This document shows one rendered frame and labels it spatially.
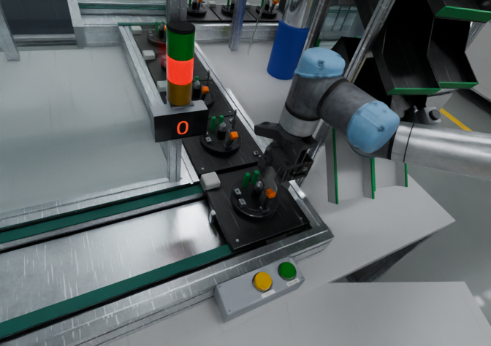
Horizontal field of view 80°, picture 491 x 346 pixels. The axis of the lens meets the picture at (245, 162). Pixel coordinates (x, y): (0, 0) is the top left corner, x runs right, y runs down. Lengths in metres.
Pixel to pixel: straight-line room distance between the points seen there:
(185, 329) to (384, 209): 0.78
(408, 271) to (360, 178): 1.39
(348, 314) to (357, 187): 0.36
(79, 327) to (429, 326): 0.86
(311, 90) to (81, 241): 0.65
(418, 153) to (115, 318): 0.65
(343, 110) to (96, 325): 0.61
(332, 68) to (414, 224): 0.82
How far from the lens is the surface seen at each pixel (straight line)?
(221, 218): 0.80
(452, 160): 0.59
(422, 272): 2.35
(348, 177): 0.94
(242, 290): 0.73
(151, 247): 0.82
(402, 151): 0.59
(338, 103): 0.49
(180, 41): 0.57
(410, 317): 1.02
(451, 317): 1.10
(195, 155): 0.94
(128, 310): 0.72
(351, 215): 1.09
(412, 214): 1.24
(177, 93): 0.62
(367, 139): 0.47
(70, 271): 0.82
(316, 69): 0.50
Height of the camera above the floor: 1.64
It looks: 45 degrees down
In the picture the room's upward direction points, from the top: 15 degrees clockwise
